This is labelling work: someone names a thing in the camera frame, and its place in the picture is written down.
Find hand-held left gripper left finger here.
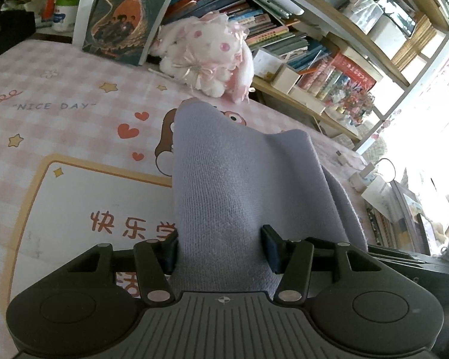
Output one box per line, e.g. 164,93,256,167
34,230,178,304

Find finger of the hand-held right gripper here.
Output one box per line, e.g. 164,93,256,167
367,246,431,270

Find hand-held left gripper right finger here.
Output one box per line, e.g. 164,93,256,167
261,224,408,303

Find blue and brown knit sweater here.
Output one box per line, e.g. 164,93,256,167
170,97,369,296

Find long white box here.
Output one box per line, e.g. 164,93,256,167
290,84,326,115

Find white cube box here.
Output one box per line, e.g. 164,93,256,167
271,65,302,94

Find row of colourful packets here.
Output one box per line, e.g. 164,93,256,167
299,52,378,124

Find white card box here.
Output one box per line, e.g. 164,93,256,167
252,48,285,81

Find pink white bunny plush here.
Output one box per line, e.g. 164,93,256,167
150,12,256,102

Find white wooden bookshelf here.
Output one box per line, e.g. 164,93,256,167
71,0,449,154

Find large illustrated book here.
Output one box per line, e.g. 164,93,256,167
81,0,183,66

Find white pen cup green lid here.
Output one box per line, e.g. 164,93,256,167
52,0,78,32

